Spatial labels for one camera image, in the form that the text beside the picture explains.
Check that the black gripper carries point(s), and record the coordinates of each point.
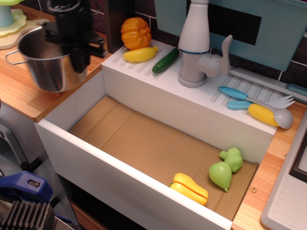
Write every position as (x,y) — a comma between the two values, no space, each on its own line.
(76,36)

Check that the stainless steel pot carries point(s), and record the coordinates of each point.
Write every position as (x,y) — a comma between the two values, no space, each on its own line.
(52,70)

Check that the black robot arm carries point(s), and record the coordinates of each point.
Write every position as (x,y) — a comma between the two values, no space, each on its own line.
(70,8)

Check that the black ribbed heat sink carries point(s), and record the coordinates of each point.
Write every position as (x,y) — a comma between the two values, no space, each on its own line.
(28,216)

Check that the white toy sink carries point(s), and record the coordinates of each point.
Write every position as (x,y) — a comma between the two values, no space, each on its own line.
(200,113)

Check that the yellow toy banana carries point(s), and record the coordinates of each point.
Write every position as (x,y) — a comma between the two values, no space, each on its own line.
(142,54)

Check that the orange toy pumpkin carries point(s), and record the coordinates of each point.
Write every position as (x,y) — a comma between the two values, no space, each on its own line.
(135,33)

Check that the yellow flower shaped plate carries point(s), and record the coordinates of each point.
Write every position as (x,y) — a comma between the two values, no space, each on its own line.
(19,21)

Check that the wooden cutting board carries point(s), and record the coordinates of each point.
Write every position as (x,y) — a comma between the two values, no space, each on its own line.
(11,40)

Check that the green toy cucumber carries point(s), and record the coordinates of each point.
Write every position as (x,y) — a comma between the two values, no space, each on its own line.
(166,61)

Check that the light blue toy cup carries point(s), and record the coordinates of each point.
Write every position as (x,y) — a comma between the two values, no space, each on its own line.
(6,17)

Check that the grey toy faucet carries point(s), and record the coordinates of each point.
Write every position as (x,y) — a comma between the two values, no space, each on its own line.
(197,61)

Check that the brown cardboard sheet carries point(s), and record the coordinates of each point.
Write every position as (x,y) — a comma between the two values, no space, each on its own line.
(161,151)

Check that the blue clamp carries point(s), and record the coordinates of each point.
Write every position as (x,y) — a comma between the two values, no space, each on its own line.
(26,186)

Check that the yellow toy bell pepper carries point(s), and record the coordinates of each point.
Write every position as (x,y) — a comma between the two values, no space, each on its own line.
(186,186)

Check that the green toy pear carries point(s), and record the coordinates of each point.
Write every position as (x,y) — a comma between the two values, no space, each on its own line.
(220,173)

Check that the green toy broccoli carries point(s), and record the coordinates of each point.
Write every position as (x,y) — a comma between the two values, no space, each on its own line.
(233,158)

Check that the teal hanging bin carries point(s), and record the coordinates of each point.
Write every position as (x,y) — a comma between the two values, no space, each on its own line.
(267,32)

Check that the yellow toy corn cob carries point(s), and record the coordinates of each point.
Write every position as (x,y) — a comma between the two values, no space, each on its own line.
(262,114)

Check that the grey toy stove top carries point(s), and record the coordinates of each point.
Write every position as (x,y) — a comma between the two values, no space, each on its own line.
(286,208)

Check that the blue handled toy fork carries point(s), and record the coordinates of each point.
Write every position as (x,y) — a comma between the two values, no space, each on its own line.
(280,103)

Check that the blue handled toy spoon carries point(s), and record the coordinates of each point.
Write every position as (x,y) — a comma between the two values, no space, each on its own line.
(274,113)

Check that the teal utensil handle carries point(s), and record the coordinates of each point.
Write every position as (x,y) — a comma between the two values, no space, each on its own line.
(297,89)

